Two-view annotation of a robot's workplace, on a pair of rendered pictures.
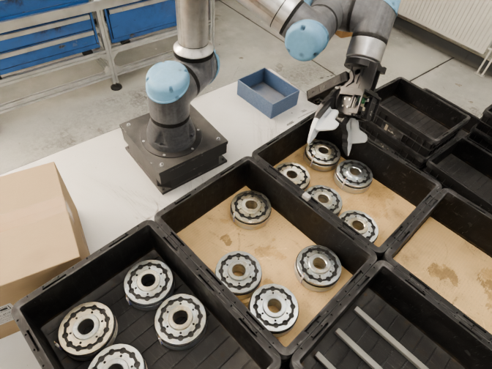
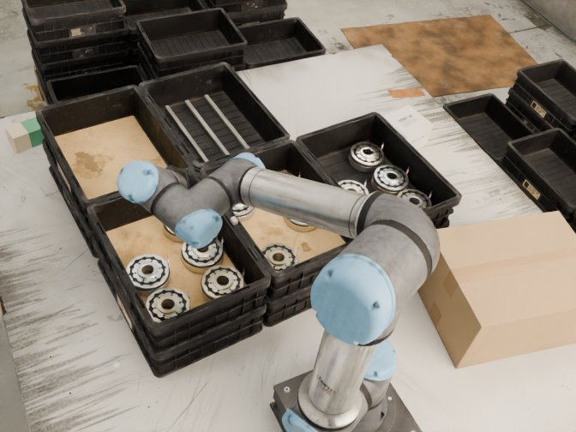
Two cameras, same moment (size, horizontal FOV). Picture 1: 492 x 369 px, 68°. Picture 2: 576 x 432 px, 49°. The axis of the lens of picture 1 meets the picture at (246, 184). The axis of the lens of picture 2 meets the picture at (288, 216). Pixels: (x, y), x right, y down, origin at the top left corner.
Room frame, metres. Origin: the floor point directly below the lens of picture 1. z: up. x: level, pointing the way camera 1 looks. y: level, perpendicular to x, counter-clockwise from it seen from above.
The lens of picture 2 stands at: (1.53, 0.16, 2.11)
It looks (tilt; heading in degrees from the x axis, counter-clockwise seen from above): 48 degrees down; 190
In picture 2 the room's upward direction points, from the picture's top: 9 degrees clockwise
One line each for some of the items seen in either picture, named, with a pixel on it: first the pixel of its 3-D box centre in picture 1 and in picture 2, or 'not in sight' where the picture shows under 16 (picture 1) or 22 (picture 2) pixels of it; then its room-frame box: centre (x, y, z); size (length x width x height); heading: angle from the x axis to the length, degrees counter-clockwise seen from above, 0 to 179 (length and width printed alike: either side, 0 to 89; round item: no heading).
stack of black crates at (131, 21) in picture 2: not in sight; (162, 38); (-0.97, -1.04, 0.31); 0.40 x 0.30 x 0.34; 133
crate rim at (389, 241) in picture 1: (344, 172); (177, 244); (0.65, -0.25, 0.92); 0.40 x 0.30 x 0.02; 48
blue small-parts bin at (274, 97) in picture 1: (267, 92); not in sight; (1.23, -0.05, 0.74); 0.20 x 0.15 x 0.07; 47
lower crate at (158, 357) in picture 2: not in sight; (177, 284); (0.65, -0.25, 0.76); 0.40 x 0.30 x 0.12; 48
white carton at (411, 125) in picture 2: not in sight; (397, 134); (-0.19, 0.18, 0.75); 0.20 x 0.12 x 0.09; 144
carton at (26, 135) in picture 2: not in sight; (48, 127); (0.22, -0.87, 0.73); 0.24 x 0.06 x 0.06; 146
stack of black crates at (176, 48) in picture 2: not in sight; (191, 75); (-0.68, -0.77, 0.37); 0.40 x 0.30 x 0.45; 133
